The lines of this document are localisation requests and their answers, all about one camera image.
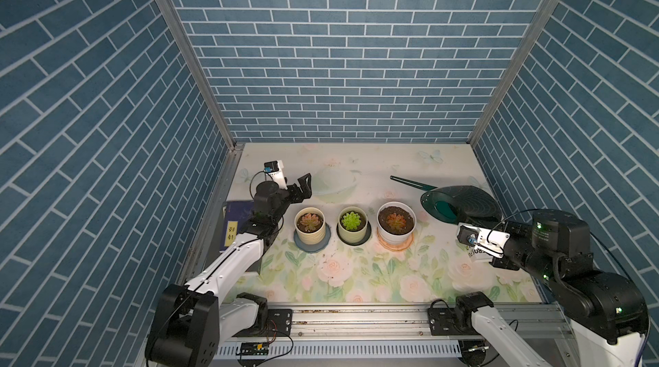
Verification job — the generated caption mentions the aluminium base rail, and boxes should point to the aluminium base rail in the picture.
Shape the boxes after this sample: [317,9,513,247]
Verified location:
[272,303,574,341]

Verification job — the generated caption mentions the cream pot red succulent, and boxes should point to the cream pot red succulent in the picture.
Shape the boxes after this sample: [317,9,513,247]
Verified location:
[294,207,326,246]

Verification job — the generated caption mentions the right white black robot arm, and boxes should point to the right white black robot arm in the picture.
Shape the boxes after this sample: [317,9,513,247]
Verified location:
[456,209,650,366]

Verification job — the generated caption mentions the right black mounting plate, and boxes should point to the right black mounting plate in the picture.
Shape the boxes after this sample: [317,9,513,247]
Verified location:
[427,307,478,336]

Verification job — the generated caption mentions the dark green round saucer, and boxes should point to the dark green round saucer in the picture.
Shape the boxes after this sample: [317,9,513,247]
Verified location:
[336,222,372,246]

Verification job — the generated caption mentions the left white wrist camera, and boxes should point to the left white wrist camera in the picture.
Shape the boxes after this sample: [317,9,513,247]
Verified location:
[264,161,288,190]

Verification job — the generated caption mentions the green pot green succulent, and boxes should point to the green pot green succulent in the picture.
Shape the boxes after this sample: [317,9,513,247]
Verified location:
[338,207,369,232]

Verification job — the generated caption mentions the small green circuit board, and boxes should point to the small green circuit board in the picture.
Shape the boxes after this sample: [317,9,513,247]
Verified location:
[237,342,270,358]

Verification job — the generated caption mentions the dark green watering can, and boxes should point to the dark green watering can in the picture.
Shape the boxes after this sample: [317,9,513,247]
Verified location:
[390,176,502,226]

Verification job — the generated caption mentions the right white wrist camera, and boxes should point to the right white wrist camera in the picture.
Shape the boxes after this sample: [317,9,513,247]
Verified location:
[456,223,511,259]

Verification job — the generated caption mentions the blue grey round coaster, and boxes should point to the blue grey round coaster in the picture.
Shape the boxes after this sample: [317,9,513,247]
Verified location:
[293,224,332,254]

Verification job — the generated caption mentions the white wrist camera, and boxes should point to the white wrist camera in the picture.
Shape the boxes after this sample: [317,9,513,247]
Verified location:
[264,161,288,190]
[456,223,511,259]

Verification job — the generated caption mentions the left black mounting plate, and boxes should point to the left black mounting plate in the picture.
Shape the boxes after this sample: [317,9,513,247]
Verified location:
[257,309,293,338]

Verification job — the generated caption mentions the black mounting plate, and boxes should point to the black mounting plate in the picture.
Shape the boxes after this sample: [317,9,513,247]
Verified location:
[257,309,293,338]
[427,307,478,336]

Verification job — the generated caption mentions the orange round coaster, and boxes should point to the orange round coaster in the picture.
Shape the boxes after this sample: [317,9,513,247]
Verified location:
[377,227,415,252]

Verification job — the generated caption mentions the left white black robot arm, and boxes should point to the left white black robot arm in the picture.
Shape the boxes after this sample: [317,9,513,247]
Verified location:
[144,174,312,366]

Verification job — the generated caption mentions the white pot orange succulent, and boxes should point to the white pot orange succulent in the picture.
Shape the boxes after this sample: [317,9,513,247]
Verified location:
[376,202,417,235]

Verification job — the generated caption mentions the dark blue patterned book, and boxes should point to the dark blue patterned book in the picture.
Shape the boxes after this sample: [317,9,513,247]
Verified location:
[220,200,254,251]

